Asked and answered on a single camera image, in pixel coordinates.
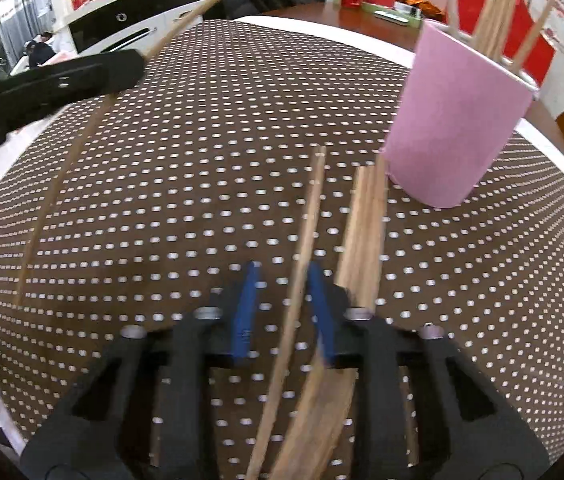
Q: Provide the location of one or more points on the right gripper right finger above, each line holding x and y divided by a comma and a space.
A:
423, 410

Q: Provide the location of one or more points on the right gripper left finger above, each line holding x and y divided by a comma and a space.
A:
142, 408

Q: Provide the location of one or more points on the thin chopstick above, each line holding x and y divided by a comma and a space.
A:
313, 435

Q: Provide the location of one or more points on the long chopstick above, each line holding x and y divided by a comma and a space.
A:
76, 147

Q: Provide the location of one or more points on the seated person in background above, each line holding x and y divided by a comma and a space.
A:
39, 51

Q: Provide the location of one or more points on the brown dotted placemat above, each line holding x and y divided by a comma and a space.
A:
204, 168

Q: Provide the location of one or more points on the black white sideboard cabinet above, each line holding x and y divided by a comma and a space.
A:
112, 24

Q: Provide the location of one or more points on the pink cylindrical cup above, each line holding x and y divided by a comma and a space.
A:
457, 110

